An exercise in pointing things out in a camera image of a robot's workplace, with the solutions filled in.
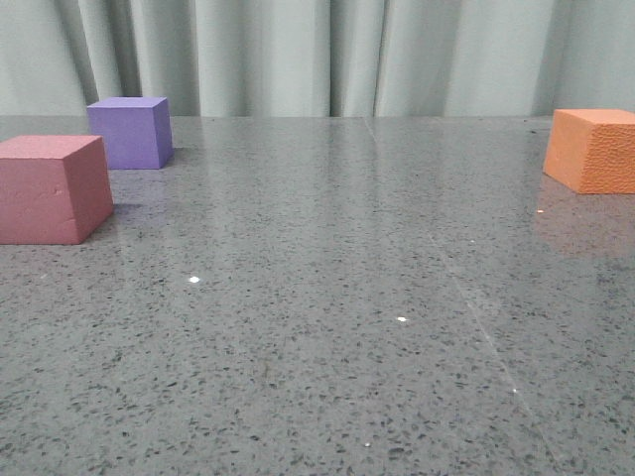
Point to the orange foam cube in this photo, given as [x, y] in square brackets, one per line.
[592, 150]

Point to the red foam cube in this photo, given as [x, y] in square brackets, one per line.
[55, 189]

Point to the pale green curtain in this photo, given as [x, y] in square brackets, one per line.
[319, 58]

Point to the purple foam cube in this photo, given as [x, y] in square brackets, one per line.
[136, 131]

